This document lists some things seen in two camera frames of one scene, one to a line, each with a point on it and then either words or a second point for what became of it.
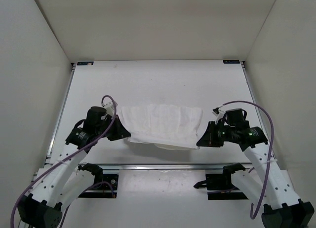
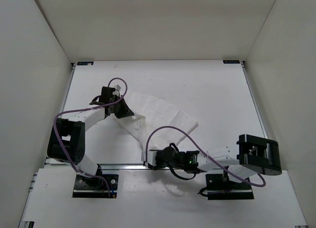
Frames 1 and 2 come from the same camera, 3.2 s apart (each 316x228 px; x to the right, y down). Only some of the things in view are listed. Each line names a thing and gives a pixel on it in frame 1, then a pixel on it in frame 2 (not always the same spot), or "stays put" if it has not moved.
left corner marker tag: (86, 63) stays put
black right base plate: (220, 186) stays put
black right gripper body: (218, 134) to (161, 163)
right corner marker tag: (231, 61) stays put
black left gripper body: (116, 131) to (120, 109)
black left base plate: (107, 188) stays put
